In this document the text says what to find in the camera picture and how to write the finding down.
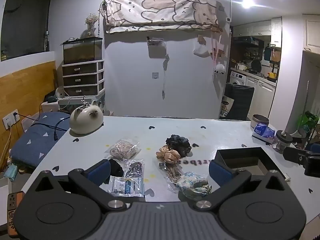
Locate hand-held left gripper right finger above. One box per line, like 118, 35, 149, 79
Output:
194, 160, 288, 210

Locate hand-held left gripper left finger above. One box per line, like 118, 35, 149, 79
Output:
32, 159, 127, 212

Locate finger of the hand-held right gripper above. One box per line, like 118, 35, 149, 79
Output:
283, 146, 308, 165

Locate black sock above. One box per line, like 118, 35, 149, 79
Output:
108, 159, 125, 178

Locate peach satin scrunchie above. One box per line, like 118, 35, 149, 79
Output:
156, 145, 181, 165

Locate glass jar with black lid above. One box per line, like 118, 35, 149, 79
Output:
272, 130, 293, 154

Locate open black box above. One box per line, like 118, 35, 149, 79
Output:
215, 147, 277, 178

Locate floral scrunchie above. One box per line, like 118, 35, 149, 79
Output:
176, 172, 212, 200

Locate white and blue wipe packet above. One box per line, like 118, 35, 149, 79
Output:
108, 175, 145, 197

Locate green plant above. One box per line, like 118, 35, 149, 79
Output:
296, 111, 320, 137

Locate blue tissue pack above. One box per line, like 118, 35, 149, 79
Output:
252, 123, 275, 144

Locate round metal tin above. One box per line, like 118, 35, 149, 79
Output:
251, 114, 270, 130

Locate dark blue scrunchie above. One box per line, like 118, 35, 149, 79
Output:
165, 134, 192, 158

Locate cream cat-shaped ceramic pot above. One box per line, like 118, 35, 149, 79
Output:
69, 100, 104, 135

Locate cartoon tote bag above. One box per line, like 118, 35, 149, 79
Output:
219, 95, 235, 119

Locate white kitchen base cabinet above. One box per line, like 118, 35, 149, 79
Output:
245, 76, 277, 120

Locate blue triangle-print cushion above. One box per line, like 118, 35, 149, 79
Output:
9, 112, 71, 167

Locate teal tissue pack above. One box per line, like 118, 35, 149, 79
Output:
4, 164, 19, 180

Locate orange printed box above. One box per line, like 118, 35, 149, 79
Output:
7, 191, 24, 238

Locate white washing machine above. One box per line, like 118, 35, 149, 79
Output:
229, 71, 247, 85

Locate white drawer cabinet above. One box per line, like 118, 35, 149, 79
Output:
61, 59, 105, 98

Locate teal hanging bag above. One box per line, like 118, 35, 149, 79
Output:
262, 44, 272, 62

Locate tall white cabinet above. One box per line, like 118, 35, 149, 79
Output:
302, 14, 320, 55

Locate glass fish tank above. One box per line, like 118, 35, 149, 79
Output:
60, 37, 103, 65

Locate white hanging bag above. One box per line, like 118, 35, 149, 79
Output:
193, 35, 210, 57

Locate vase of dried flowers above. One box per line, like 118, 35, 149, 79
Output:
80, 13, 100, 38

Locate ceiling light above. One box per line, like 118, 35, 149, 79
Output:
240, 0, 256, 10

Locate printed cartoon blanket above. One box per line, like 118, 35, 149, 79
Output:
100, 0, 220, 33

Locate dark window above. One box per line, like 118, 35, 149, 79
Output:
0, 0, 54, 61

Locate clear bag of beige hair ties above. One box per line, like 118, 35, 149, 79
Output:
104, 138, 141, 161

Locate clear bag of dark hair ties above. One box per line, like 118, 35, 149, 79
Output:
122, 159, 145, 180

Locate clear bag of brown hair ties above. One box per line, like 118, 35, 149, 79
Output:
159, 161, 185, 193

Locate black power cable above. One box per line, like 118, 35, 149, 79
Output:
15, 114, 70, 140

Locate wall socket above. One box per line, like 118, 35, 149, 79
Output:
2, 109, 20, 127

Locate hanging cord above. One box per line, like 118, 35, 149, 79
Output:
161, 54, 170, 100

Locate white kitchen wall cabinets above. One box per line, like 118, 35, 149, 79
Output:
233, 17, 283, 53

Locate clear wall pouch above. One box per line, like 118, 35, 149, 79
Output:
146, 37, 167, 58

